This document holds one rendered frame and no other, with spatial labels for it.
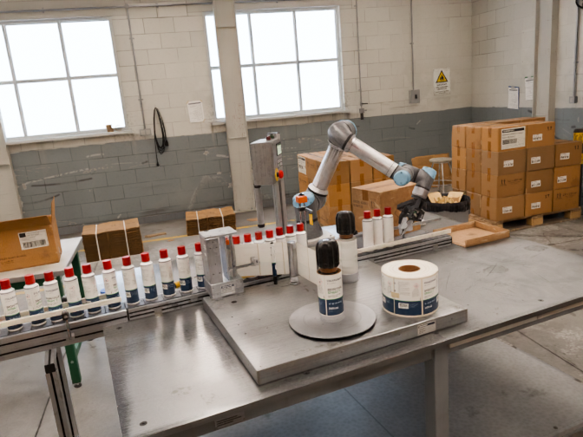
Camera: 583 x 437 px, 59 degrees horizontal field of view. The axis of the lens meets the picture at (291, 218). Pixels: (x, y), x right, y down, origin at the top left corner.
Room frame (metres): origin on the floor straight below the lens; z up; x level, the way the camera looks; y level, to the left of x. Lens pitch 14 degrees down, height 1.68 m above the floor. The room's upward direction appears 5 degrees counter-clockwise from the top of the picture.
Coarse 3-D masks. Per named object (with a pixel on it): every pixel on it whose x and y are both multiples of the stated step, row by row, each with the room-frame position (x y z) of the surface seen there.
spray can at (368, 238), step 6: (366, 216) 2.41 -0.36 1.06; (366, 222) 2.40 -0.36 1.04; (372, 222) 2.41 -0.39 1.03; (366, 228) 2.40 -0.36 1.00; (372, 228) 2.41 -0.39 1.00; (366, 234) 2.40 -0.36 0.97; (372, 234) 2.41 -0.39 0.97; (366, 240) 2.40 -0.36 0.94; (372, 240) 2.41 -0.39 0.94; (366, 246) 2.40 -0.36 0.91
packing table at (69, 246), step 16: (64, 240) 3.56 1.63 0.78; (80, 240) 3.53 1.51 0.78; (64, 256) 3.15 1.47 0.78; (0, 272) 2.91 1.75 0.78; (16, 272) 2.89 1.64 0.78; (32, 272) 2.86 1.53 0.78; (80, 272) 3.53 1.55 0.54; (0, 288) 2.82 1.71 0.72; (16, 288) 2.84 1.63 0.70; (80, 288) 3.53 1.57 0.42; (80, 384) 2.90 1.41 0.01
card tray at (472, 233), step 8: (464, 224) 2.82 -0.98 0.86; (472, 224) 2.84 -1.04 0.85; (480, 224) 2.81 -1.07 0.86; (456, 232) 2.76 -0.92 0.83; (464, 232) 2.75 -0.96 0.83; (472, 232) 2.74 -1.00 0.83; (480, 232) 2.72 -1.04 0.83; (488, 232) 2.71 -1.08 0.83; (496, 232) 2.70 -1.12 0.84; (504, 232) 2.60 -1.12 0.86; (456, 240) 2.62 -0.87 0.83; (464, 240) 2.61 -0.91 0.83; (472, 240) 2.52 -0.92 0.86; (480, 240) 2.54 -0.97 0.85; (488, 240) 2.56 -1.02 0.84
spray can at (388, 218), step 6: (384, 210) 2.47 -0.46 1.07; (390, 210) 2.46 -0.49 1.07; (384, 216) 2.46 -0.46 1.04; (390, 216) 2.45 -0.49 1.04; (384, 222) 2.46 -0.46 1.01; (390, 222) 2.45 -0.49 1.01; (384, 228) 2.46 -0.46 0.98; (390, 228) 2.45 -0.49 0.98; (384, 234) 2.46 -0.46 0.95; (390, 234) 2.45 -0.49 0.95; (384, 240) 2.46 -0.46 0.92; (390, 240) 2.45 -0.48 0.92; (390, 246) 2.45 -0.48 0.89
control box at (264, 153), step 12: (252, 144) 2.26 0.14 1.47; (264, 144) 2.25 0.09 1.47; (252, 156) 2.26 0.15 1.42; (264, 156) 2.25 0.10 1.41; (276, 156) 2.30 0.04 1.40; (252, 168) 2.26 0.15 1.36; (264, 168) 2.25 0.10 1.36; (276, 168) 2.27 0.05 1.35; (264, 180) 2.25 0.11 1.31; (276, 180) 2.25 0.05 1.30
